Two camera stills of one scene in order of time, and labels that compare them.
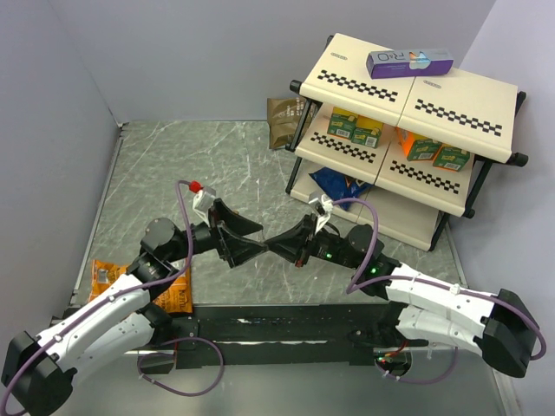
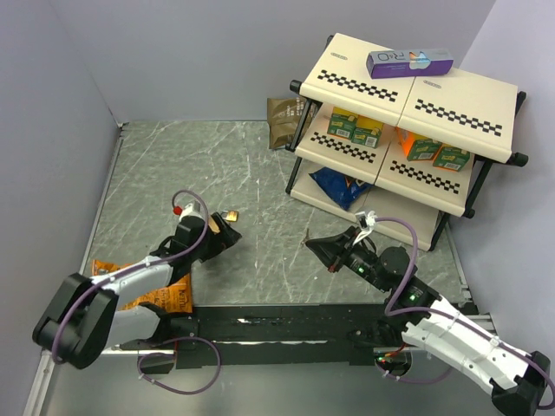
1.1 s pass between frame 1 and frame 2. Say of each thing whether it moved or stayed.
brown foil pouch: stayed
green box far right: stayed
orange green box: stayed
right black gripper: moved
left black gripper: moved
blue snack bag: stayed
